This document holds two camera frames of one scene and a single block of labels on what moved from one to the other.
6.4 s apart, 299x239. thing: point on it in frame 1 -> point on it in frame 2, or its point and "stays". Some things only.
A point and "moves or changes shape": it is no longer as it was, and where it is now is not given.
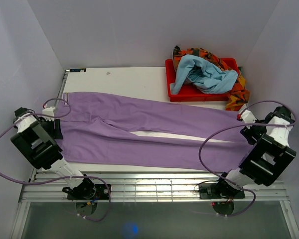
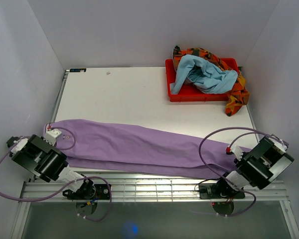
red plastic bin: (188, 94) stays
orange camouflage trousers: (239, 97) stays
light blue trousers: (206, 77) stays
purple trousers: (101, 128) moves or changes shape
